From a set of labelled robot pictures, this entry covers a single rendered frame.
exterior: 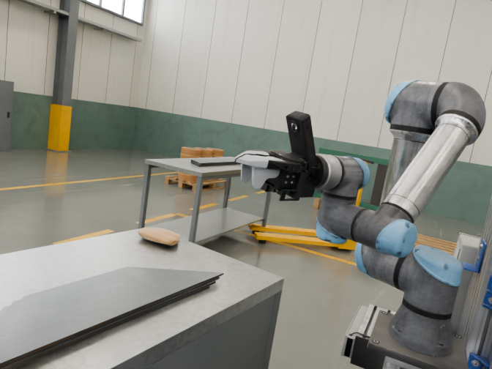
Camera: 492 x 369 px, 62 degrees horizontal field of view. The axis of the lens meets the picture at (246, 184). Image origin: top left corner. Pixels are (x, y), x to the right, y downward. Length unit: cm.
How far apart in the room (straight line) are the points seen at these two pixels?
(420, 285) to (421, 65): 955
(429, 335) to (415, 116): 53
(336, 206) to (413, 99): 36
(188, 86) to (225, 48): 155
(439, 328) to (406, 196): 38
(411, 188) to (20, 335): 80
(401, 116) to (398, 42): 955
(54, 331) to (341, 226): 60
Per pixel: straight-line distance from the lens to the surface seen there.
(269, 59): 1137
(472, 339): 134
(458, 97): 107
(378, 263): 115
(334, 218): 91
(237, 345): 121
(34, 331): 91
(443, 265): 109
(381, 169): 789
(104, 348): 89
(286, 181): 78
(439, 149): 97
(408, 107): 111
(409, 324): 113
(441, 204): 1042
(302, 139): 79
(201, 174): 389
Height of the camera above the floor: 152
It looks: 9 degrees down
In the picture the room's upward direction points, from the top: 9 degrees clockwise
